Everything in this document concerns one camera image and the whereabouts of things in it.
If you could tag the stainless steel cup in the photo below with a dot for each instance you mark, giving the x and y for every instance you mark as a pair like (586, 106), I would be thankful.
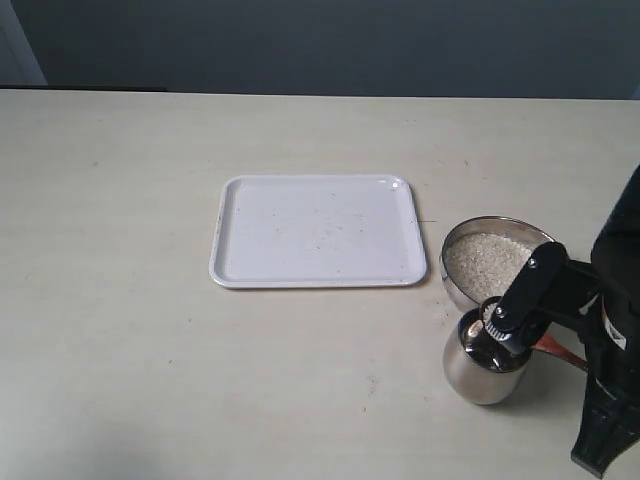
(477, 367)

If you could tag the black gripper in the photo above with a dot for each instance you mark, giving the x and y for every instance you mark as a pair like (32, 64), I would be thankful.
(553, 288)

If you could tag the steel bowl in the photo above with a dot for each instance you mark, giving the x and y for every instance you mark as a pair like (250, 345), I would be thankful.
(514, 229)

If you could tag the brown wooden spoon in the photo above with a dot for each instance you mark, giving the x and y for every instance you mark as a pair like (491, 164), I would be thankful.
(547, 344)

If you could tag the white rectangular plastic tray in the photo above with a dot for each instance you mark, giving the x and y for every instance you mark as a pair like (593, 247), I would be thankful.
(317, 231)

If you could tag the white rice in bowl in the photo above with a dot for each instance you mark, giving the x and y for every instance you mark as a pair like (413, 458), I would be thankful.
(483, 265)

